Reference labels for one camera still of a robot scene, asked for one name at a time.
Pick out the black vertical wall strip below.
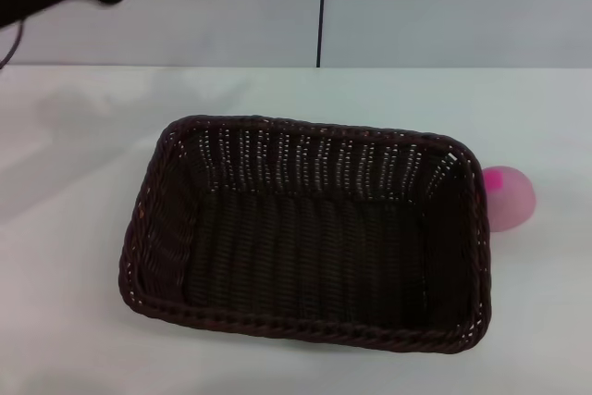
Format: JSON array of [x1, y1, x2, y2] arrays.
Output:
[[315, 0, 329, 69]]

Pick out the black woven wicker basket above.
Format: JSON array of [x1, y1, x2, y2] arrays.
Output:
[[118, 113, 492, 356]]

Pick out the thin black cable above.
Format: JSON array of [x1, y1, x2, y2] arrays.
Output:
[[0, 19, 25, 70]]

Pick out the pink round ball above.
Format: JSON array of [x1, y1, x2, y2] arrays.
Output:
[[481, 165, 538, 233]]

